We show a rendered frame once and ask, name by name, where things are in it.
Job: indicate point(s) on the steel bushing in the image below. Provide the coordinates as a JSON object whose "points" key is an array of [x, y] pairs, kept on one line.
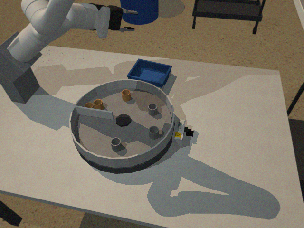
{"points": [[153, 132], [118, 147], [152, 109]]}

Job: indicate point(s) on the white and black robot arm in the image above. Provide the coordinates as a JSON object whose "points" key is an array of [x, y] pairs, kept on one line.
{"points": [[49, 20]]}

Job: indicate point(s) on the blue square tray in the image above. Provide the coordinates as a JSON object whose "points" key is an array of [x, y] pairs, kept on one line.
{"points": [[150, 72]]}

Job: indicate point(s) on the bronze bushing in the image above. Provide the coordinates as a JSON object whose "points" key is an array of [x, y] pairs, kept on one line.
{"points": [[126, 96], [98, 104], [89, 105]]}

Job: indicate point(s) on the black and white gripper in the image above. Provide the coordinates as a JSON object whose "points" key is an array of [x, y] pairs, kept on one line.
{"points": [[101, 18]]}

